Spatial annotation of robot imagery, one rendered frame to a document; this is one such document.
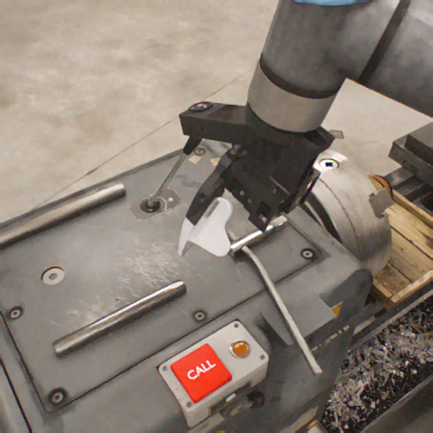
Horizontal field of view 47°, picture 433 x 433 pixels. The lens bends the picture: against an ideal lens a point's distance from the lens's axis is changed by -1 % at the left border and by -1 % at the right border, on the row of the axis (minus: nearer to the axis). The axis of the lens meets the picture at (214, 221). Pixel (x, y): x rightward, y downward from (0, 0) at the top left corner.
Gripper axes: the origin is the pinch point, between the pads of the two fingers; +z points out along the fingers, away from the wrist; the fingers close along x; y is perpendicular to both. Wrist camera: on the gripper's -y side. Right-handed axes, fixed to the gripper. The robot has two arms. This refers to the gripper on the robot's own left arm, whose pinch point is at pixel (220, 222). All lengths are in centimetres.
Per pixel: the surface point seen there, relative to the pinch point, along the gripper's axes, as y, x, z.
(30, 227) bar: -26.4, -11.6, 21.6
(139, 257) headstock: -10.2, -2.1, 19.0
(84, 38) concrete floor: -277, 179, 193
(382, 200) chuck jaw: 7.7, 44.7, 18.0
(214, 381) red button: 12.6, -9.2, 13.1
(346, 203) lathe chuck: 4.2, 35.2, 16.2
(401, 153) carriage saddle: -4, 99, 45
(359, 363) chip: 29, 54, 77
